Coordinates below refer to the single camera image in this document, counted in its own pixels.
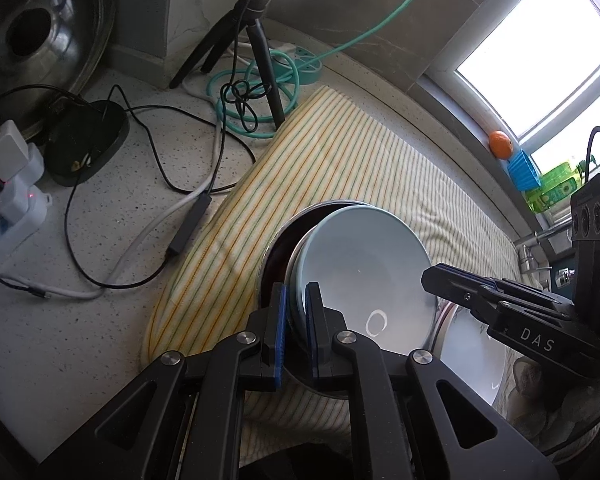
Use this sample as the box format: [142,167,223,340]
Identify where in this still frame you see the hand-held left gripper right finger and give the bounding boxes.
[305,282,561,480]

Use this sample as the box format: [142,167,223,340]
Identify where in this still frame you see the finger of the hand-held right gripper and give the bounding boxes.
[440,264,576,321]
[421,266,511,328]

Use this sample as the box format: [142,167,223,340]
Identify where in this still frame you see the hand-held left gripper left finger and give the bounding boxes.
[35,282,287,480]

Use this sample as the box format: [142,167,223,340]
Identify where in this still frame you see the large stainless steel bowl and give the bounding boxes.
[256,200,441,401]

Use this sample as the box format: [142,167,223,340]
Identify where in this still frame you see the white plate pink flowers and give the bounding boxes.
[434,302,507,407]

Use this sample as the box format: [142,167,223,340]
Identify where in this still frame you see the light blue ceramic bowl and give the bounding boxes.
[287,205,437,361]

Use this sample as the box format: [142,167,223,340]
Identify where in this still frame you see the person's right hand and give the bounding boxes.
[512,357,600,461]

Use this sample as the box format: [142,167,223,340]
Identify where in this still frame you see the chrome faucet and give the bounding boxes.
[514,225,576,276]

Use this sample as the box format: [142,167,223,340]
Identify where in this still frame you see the green dish soap bottle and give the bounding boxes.
[526,159,588,212]

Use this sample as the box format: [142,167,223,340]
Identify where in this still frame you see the blue ribbed silicone cup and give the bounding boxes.
[507,149,540,192]

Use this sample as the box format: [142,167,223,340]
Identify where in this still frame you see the orange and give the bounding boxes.
[488,130,512,160]

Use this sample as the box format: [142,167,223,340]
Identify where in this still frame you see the yellow green striped cloth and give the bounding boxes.
[141,85,523,461]

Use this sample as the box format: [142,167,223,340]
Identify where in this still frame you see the window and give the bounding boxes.
[420,0,600,221]

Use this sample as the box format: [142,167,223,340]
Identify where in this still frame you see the teal power strip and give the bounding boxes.
[270,45,323,85]

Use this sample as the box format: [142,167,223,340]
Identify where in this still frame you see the black oval device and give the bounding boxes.
[46,100,130,187]

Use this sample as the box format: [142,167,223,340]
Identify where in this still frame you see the white power strip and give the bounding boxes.
[0,180,51,272]

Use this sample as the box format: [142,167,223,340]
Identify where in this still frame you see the black tripod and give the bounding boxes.
[169,0,287,128]

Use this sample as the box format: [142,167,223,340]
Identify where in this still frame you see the white power adapter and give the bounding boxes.
[0,120,46,183]

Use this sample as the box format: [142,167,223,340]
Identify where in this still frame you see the round steel pan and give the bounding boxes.
[0,0,117,136]

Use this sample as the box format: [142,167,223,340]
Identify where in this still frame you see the black cable with inline box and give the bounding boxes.
[65,85,261,288]

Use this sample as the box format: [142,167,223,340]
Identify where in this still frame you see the teal cable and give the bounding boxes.
[207,0,448,139]

